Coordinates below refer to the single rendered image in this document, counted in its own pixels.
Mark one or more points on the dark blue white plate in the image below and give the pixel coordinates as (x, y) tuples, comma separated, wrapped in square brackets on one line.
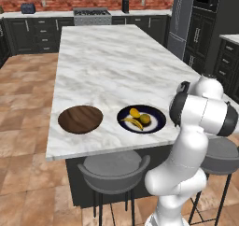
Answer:
[(155, 124)]

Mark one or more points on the grey bar stool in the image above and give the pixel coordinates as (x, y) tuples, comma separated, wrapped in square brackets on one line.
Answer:
[(221, 156), (112, 170)]

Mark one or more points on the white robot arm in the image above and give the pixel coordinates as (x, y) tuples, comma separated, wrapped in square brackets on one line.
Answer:
[(186, 161)]

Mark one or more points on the steel range with hob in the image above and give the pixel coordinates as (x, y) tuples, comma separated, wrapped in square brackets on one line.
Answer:
[(92, 16)]

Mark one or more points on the yellow banana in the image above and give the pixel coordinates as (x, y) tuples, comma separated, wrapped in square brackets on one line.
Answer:
[(134, 122)]

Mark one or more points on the brown wooden bowl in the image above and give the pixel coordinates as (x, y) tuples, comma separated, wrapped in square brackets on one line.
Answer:
[(80, 119)]

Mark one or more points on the yellow-green round fruit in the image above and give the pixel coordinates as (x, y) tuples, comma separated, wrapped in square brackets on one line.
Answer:
[(145, 119)]

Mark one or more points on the orange mango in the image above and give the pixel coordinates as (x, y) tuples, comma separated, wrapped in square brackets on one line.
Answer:
[(134, 112)]

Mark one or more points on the dark kitchen island base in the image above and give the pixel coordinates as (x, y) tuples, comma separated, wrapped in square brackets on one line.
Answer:
[(77, 186)]

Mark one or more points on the grey steel fridge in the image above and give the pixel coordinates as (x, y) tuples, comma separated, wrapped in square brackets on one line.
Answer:
[(182, 21)]

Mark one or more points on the dark drawer cabinet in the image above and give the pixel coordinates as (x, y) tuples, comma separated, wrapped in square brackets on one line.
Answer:
[(228, 64)]

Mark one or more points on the black coffee machine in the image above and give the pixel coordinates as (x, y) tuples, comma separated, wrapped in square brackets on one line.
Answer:
[(125, 6)]

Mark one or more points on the dark tall oven cabinet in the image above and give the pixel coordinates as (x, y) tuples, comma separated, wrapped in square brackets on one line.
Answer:
[(208, 24)]

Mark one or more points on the white wall socket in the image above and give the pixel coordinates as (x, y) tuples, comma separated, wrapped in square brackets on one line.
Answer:
[(143, 2), (44, 3)]

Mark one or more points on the dark blue toaster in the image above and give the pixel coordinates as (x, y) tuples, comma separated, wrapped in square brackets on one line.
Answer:
[(28, 8)]

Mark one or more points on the dark lower cupboard run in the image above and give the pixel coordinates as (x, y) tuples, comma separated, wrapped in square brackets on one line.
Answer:
[(34, 35), (140, 27)]

